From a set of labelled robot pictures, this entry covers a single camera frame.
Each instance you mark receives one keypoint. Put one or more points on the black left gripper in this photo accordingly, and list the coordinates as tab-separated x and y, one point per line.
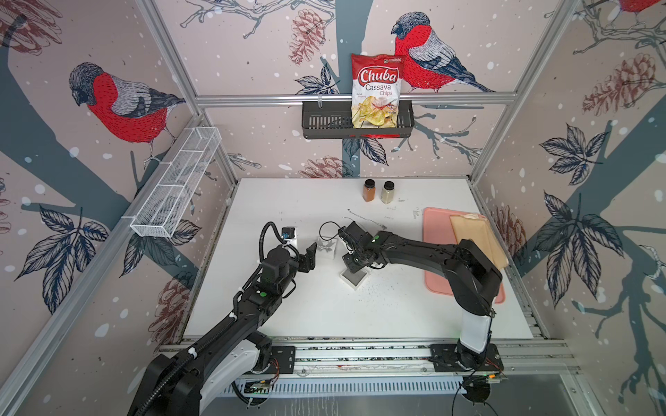
308	260

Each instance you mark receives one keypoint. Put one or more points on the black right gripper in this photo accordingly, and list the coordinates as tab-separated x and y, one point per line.
346	261

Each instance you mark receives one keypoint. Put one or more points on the white gift box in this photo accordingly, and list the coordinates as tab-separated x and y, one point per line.
326	249
354	279

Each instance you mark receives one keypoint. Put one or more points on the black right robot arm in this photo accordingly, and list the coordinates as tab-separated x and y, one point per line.
473	278

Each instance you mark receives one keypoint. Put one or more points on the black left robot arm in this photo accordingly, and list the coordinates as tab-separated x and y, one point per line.
188	382

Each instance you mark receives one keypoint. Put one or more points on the orange spice jar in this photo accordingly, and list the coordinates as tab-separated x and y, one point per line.
369	190

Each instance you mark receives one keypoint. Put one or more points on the beige spice jar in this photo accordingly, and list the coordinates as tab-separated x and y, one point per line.
388	192

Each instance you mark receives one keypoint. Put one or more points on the pink plastic tray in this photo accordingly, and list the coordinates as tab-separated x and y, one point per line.
437	229

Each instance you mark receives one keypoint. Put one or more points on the wooden cutting board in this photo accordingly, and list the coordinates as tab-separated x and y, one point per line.
477	229

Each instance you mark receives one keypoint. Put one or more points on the Chuba cassava chips bag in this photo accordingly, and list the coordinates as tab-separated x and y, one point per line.
376	89

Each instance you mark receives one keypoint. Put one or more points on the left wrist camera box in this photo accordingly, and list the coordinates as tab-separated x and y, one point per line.
289	235

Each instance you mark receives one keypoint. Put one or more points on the aluminium mounting rail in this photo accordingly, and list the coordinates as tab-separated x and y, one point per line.
319	358

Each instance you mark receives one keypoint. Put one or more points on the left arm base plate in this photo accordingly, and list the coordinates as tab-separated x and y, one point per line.
282	361

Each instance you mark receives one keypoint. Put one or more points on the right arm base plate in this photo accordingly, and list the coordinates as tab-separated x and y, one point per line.
447	359

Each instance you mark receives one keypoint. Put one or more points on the black wire wall basket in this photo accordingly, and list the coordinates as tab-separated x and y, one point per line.
332	120

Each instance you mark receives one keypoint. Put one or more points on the white mesh wall shelf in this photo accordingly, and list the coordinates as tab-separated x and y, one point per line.
167	202

